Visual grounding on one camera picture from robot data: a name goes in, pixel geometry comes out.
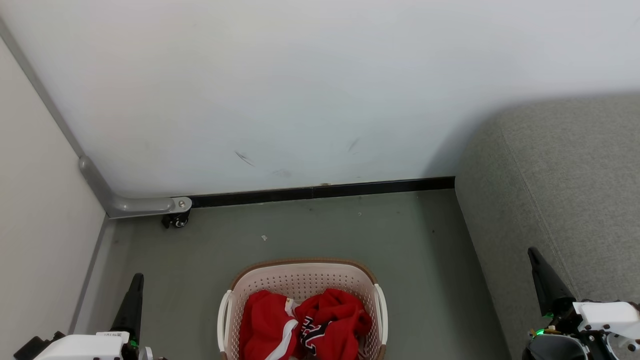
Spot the black baseboard strip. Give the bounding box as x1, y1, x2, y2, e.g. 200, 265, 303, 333
190, 176, 456, 209

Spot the black caster wheel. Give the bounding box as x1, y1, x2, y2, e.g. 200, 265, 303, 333
161, 210, 191, 229

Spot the red garment with white stripes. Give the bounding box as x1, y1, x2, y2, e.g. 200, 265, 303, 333
239, 290, 301, 360

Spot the red jersey with navy letters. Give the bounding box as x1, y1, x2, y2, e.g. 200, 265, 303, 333
294, 288, 373, 360

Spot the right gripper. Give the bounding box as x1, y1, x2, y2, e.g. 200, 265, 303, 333
522, 246, 640, 360

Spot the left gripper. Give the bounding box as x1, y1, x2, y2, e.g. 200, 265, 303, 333
14, 273, 153, 360

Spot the white perforated laundry basket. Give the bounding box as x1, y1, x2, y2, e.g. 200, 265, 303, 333
217, 258, 389, 360

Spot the grey fabric sofa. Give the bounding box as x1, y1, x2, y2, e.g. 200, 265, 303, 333
454, 95, 640, 360

